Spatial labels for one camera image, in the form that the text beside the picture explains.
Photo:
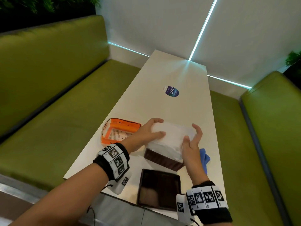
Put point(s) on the person's left hand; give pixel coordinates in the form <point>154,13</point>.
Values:
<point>141,137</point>

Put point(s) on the person's right hand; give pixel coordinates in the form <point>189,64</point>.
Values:
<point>192,157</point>

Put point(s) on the blue cleaning cloth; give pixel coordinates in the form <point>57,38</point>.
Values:
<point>204,160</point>

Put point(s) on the orange plastic tissue pack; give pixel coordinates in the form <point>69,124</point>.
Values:
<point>117,131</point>

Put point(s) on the white tissues stack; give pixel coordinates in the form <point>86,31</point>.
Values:
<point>174,136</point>

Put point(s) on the brown woven tissue box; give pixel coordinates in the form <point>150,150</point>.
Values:
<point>162,160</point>

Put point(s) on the brown tissue box bottom lid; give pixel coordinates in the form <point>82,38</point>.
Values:
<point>160,188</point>

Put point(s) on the person's left forearm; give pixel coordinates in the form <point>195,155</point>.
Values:
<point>63,200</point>

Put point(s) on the black marker wristband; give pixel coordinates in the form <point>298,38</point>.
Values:
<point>103,164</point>
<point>216,216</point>

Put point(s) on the round purple sticker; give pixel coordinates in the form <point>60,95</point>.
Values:
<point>171,91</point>

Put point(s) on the green upholstered bench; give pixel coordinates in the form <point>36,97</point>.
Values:
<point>270,143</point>
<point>51,96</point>

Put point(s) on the level white light strip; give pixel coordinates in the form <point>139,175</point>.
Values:
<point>128,49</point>
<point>229,81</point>

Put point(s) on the upright white light strip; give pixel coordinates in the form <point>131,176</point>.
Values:
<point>203,28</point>

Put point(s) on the green leafy plants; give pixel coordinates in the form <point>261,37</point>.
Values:
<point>35,3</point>
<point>294,68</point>

